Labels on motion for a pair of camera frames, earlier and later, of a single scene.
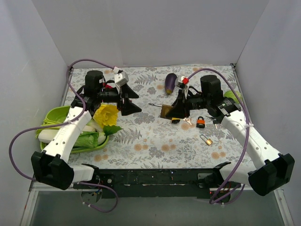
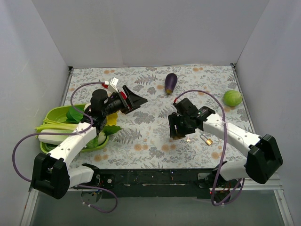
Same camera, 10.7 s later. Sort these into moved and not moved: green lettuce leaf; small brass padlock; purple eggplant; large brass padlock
Moved: large brass padlock
Not moved: purple eggplant; small brass padlock; green lettuce leaf
